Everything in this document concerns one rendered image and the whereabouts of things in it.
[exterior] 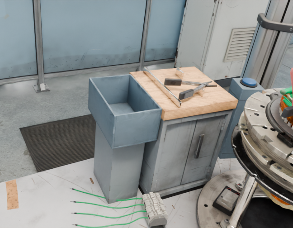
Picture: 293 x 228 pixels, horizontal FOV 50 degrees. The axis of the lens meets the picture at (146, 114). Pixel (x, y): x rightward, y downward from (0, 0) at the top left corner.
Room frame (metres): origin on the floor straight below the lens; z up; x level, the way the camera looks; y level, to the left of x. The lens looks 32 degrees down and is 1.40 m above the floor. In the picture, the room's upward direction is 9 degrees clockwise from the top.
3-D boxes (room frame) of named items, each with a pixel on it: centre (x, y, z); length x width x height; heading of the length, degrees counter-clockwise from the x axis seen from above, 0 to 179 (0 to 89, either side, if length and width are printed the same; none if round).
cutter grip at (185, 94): (0.61, -0.08, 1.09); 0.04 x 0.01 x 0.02; 136
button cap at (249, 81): (0.83, -0.28, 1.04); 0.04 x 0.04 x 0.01
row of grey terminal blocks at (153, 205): (0.53, -0.05, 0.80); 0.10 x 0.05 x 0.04; 19
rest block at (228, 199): (0.58, -0.24, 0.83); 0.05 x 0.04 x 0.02; 148
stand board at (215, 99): (0.69, -0.08, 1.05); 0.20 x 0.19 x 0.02; 121
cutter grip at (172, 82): (0.66, -0.05, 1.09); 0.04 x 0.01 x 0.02; 106
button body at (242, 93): (0.83, -0.28, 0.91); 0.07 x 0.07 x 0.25; 15
